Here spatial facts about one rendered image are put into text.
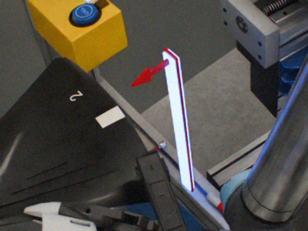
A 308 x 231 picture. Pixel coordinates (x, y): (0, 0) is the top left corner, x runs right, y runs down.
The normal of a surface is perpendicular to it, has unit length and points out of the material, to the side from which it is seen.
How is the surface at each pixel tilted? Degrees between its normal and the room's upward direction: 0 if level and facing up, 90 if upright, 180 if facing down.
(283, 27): 0
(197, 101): 0
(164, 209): 6
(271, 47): 90
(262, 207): 78
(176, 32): 90
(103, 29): 90
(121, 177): 20
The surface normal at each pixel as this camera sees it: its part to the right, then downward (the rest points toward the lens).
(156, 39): 0.61, 0.60
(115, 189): 0.24, -0.47
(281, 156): -0.76, 0.40
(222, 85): -0.11, -0.58
